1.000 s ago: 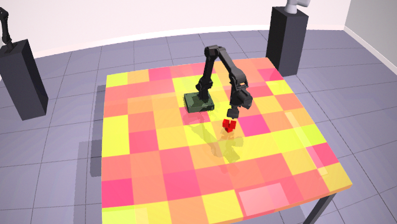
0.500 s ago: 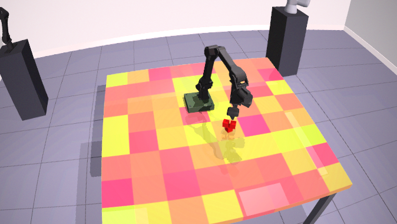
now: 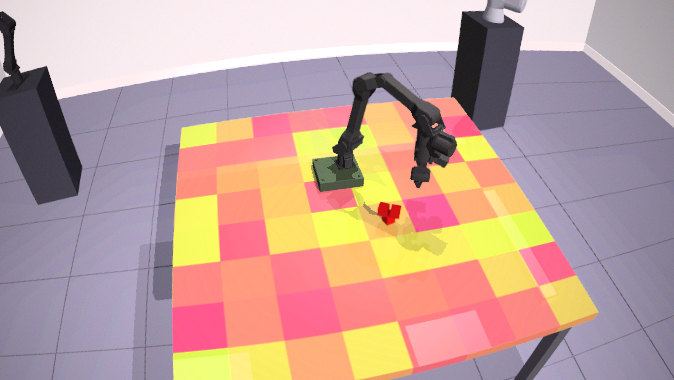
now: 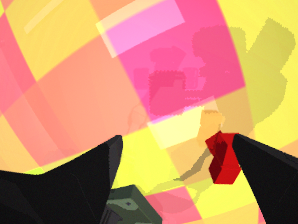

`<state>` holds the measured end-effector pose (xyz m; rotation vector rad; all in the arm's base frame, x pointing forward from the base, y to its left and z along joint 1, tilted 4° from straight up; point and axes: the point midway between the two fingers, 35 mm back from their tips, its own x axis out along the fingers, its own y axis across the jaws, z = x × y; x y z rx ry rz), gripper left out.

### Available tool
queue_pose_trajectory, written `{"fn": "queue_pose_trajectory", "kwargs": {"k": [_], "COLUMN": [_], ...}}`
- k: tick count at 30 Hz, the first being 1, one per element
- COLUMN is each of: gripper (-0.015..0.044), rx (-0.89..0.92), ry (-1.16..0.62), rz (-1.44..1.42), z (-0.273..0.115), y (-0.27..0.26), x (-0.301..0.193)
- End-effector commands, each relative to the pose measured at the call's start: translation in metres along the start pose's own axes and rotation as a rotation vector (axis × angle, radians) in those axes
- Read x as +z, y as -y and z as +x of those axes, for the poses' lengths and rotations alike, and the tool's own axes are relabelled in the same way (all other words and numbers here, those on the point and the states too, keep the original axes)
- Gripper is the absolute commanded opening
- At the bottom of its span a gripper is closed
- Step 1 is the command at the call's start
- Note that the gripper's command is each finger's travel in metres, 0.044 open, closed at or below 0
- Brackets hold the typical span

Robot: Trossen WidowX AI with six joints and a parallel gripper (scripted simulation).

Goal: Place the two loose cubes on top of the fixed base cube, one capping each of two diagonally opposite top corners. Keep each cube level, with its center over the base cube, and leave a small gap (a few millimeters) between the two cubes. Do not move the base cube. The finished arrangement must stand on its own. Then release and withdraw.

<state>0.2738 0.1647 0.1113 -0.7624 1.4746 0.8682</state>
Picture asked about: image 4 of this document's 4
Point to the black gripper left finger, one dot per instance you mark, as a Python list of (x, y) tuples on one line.
[(75, 193)]

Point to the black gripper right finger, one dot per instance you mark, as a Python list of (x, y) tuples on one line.
[(273, 178)]

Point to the red cube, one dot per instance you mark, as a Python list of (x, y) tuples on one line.
[(224, 148), (212, 143), (223, 174)]

